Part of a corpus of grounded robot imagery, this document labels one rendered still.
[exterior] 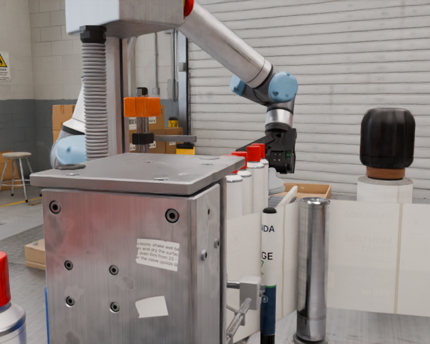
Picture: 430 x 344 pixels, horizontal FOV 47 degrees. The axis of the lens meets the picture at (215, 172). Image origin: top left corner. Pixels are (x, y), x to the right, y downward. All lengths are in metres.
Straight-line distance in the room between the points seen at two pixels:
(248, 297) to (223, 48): 0.75
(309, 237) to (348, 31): 4.60
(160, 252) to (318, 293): 0.37
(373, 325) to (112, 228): 0.51
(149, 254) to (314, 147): 4.95
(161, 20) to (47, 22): 6.88
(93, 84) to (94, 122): 0.05
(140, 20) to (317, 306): 0.42
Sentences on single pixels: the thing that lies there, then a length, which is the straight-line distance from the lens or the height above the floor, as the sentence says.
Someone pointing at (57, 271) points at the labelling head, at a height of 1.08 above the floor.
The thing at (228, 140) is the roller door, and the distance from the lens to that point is 5.59.
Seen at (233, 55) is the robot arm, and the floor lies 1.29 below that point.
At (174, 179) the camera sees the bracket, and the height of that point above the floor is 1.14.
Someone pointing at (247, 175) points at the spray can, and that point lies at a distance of 0.99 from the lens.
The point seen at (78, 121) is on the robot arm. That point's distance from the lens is 1.21.
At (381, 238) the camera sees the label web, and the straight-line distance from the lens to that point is 0.66.
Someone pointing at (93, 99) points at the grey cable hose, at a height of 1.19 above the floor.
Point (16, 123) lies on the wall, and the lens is 7.49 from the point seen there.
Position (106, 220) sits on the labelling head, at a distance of 0.31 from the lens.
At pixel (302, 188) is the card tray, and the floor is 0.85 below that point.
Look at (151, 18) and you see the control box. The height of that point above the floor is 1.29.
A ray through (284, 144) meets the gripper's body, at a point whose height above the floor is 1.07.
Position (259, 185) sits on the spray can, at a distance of 1.13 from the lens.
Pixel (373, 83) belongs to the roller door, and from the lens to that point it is 5.08.
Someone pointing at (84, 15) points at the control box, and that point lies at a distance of 0.72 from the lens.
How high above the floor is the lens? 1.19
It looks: 8 degrees down
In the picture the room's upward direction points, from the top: straight up
